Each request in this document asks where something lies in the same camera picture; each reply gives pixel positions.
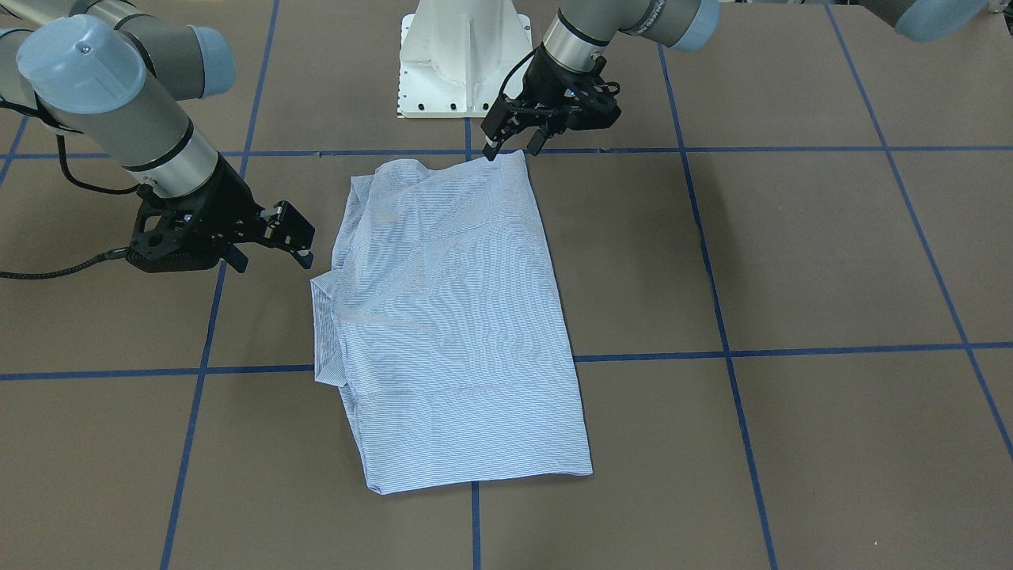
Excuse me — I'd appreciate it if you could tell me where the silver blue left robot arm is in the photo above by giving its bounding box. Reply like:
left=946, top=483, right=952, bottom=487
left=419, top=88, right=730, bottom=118
left=481, top=1, right=720, bottom=160

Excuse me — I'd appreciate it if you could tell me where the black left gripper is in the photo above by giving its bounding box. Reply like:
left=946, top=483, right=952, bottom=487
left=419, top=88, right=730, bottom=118
left=481, top=46, right=621, bottom=162

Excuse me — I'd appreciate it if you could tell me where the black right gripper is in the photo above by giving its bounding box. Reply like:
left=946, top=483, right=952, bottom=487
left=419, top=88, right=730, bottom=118
left=127, top=158, right=315, bottom=274

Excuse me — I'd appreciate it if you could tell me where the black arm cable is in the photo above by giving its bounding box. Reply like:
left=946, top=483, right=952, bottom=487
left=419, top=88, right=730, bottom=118
left=499, top=52, right=536, bottom=104
left=0, top=247, right=132, bottom=283

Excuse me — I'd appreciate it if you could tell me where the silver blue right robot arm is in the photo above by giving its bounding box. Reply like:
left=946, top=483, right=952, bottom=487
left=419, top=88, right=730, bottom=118
left=2, top=1, right=315, bottom=278

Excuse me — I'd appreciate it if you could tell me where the light blue striped shirt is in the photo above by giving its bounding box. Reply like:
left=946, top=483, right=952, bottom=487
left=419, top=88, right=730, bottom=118
left=310, top=151, right=593, bottom=495

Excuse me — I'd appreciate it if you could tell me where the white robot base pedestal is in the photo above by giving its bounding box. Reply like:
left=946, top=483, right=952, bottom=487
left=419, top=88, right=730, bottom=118
left=397, top=1, right=534, bottom=119

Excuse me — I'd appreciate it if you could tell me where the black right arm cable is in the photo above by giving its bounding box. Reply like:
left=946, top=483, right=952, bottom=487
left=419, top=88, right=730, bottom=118
left=0, top=247, right=132, bottom=283

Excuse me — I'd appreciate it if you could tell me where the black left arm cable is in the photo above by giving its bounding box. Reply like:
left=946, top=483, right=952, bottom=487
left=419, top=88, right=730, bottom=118
left=499, top=52, right=536, bottom=104

